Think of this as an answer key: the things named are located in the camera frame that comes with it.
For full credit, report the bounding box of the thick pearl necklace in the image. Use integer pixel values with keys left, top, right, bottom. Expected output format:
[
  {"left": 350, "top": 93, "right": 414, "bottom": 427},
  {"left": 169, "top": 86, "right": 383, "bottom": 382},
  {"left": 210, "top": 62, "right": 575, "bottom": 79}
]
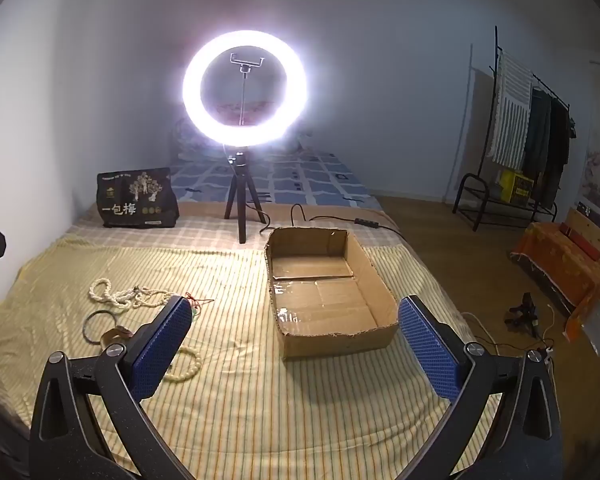
[{"left": 88, "top": 277, "right": 147, "bottom": 312}]

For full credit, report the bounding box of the white ring light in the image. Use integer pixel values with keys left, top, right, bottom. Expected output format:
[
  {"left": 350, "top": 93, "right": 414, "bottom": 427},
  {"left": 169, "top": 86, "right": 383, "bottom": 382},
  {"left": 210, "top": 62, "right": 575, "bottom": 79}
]
[{"left": 182, "top": 30, "right": 308, "bottom": 148}]

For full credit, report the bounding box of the cream bead bracelet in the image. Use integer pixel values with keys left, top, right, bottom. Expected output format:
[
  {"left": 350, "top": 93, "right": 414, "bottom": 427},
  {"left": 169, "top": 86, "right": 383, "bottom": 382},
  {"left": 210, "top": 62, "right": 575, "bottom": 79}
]
[{"left": 162, "top": 347, "right": 202, "bottom": 384}]

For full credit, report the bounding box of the dark green garment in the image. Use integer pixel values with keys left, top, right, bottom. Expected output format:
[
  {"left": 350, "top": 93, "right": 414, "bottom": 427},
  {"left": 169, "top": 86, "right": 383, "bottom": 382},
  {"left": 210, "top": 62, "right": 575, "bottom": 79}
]
[{"left": 522, "top": 87, "right": 554, "bottom": 182}]

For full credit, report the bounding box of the red flat box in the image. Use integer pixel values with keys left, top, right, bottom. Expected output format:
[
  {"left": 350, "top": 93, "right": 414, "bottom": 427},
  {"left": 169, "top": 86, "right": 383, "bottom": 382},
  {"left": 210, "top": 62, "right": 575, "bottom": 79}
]
[{"left": 561, "top": 224, "right": 600, "bottom": 257}]

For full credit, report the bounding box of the white cable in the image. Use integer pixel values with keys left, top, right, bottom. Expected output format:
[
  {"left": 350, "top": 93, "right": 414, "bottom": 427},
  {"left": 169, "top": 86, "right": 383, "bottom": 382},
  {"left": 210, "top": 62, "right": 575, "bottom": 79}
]
[{"left": 542, "top": 304, "right": 571, "bottom": 344}]

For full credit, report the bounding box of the dark long box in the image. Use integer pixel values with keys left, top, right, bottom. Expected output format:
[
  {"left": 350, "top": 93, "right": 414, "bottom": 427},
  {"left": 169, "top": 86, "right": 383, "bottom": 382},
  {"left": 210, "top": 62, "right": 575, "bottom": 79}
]
[{"left": 576, "top": 202, "right": 600, "bottom": 232}]

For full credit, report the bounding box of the orange cloth covered box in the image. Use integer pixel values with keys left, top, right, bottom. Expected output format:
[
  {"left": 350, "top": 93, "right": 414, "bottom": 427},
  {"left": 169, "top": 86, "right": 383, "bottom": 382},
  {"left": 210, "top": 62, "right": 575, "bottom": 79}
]
[{"left": 509, "top": 222, "right": 600, "bottom": 344}]

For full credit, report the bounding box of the black tripod stand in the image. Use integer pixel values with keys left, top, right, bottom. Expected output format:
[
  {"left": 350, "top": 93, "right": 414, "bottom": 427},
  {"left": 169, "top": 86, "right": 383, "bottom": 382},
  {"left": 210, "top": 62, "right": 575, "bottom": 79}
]
[{"left": 223, "top": 150, "right": 267, "bottom": 245}]

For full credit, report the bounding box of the striped towel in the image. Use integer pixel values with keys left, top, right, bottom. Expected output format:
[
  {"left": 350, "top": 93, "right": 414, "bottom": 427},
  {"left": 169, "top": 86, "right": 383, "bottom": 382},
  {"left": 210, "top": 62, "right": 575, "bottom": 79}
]
[{"left": 485, "top": 50, "right": 534, "bottom": 169}]

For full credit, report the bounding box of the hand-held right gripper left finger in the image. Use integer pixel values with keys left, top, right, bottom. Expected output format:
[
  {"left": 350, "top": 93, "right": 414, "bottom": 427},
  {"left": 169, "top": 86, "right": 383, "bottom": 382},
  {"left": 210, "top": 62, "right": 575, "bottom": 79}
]
[{"left": 28, "top": 295, "right": 193, "bottom": 480}]

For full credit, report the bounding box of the wooden board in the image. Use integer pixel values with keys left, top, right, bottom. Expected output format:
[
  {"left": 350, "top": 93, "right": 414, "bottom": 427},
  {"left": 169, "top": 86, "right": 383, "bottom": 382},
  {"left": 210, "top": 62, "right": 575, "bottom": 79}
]
[{"left": 560, "top": 207, "right": 600, "bottom": 262}]

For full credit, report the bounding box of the black garment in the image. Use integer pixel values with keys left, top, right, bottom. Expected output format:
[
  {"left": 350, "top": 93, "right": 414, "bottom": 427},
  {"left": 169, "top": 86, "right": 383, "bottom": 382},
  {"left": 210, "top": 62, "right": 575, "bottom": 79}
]
[{"left": 547, "top": 97, "right": 579, "bottom": 212}]

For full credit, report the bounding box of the yellow box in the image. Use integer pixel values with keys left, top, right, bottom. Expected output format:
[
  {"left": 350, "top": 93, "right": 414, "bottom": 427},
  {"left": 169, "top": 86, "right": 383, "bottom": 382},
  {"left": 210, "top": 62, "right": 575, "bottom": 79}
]
[{"left": 497, "top": 168, "right": 536, "bottom": 204}]

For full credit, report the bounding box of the yellow striped blanket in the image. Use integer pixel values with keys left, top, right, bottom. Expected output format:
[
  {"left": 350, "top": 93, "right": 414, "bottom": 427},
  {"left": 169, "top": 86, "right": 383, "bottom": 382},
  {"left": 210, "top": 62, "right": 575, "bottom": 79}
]
[{"left": 0, "top": 239, "right": 502, "bottom": 480}]

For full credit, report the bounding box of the dark patterned bangle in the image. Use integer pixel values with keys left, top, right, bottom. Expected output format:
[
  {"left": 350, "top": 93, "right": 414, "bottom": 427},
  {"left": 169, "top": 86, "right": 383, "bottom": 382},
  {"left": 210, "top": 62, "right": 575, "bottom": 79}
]
[{"left": 82, "top": 311, "right": 115, "bottom": 344}]

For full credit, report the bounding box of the black printed snack bag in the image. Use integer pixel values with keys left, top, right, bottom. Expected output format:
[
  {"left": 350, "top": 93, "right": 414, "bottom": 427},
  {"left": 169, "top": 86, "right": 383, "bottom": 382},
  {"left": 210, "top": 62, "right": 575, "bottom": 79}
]
[{"left": 96, "top": 167, "right": 180, "bottom": 230}]

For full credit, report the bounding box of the cardboard box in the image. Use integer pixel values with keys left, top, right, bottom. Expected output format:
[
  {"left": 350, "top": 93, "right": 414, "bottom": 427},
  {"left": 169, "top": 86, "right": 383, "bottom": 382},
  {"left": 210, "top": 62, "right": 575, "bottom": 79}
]
[{"left": 263, "top": 226, "right": 400, "bottom": 361}]

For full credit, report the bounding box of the red watch strap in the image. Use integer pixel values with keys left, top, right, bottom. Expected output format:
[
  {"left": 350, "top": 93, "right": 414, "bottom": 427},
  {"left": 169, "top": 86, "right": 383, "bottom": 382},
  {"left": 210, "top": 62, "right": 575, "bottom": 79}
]
[{"left": 101, "top": 326, "right": 134, "bottom": 349}]

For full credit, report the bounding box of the black clothes rack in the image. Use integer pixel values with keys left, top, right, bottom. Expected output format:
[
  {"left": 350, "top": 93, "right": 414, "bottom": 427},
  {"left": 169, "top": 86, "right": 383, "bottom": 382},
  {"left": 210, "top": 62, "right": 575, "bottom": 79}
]
[{"left": 452, "top": 25, "right": 579, "bottom": 234}]

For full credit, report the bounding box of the thin pearl chain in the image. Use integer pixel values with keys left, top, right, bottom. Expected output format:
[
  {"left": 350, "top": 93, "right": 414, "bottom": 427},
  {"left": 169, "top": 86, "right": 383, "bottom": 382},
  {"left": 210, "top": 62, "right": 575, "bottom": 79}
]
[{"left": 125, "top": 285, "right": 182, "bottom": 312}]

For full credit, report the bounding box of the black cable with controller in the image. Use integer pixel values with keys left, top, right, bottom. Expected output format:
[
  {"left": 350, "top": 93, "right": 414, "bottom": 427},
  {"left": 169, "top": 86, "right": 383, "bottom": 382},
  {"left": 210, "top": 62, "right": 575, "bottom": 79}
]
[{"left": 259, "top": 203, "right": 407, "bottom": 242}]

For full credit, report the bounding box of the blue checked quilt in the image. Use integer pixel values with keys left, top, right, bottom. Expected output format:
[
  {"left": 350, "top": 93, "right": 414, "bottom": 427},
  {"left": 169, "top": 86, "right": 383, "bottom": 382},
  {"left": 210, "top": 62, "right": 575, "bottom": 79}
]
[{"left": 170, "top": 149, "right": 382, "bottom": 207}]

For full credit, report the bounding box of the beige plaid sheet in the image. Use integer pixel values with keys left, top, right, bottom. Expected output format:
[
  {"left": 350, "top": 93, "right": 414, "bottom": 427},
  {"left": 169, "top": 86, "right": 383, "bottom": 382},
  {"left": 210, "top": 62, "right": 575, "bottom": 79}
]
[{"left": 64, "top": 199, "right": 402, "bottom": 257}]

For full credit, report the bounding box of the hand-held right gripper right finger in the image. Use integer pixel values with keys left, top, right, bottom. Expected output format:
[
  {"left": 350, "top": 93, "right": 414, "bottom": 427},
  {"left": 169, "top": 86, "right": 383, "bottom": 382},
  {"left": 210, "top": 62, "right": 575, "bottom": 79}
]
[{"left": 397, "top": 295, "right": 563, "bottom": 480}]

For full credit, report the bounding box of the red cord pendant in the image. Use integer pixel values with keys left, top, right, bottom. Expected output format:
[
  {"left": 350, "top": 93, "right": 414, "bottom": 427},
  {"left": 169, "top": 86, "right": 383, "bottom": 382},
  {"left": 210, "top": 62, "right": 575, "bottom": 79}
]
[{"left": 182, "top": 292, "right": 216, "bottom": 319}]

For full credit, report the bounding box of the black phone holder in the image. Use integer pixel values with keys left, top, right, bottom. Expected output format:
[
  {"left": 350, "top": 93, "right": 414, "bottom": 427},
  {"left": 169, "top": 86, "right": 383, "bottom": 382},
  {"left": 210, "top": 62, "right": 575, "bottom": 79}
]
[{"left": 228, "top": 52, "right": 266, "bottom": 128}]

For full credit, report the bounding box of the small black tripod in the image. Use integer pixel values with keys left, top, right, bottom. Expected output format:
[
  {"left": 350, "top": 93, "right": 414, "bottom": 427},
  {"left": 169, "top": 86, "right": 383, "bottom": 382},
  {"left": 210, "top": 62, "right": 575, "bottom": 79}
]
[{"left": 502, "top": 292, "right": 541, "bottom": 336}]

